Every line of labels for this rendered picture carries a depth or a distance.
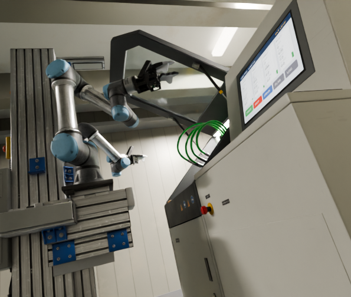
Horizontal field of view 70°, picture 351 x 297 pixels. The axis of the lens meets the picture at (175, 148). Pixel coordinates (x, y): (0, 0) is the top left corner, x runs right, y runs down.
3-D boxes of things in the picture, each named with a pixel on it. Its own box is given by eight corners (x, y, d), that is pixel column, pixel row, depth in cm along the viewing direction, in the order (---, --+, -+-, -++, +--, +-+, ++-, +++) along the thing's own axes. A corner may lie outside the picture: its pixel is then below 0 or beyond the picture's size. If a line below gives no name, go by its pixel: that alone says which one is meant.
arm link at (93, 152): (104, 168, 131) (101, 144, 135) (90, 162, 118) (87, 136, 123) (83, 174, 132) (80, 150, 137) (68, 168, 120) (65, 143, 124)
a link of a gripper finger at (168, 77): (180, 84, 121) (161, 86, 119) (177, 75, 123) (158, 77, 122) (180, 79, 118) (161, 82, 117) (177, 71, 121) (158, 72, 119)
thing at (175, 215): (170, 227, 174) (164, 205, 179) (176, 226, 175) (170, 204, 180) (200, 215, 119) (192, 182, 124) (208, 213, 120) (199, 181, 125)
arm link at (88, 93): (70, 95, 148) (132, 134, 132) (58, 86, 138) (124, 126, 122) (82, 80, 149) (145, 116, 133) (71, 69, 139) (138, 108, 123)
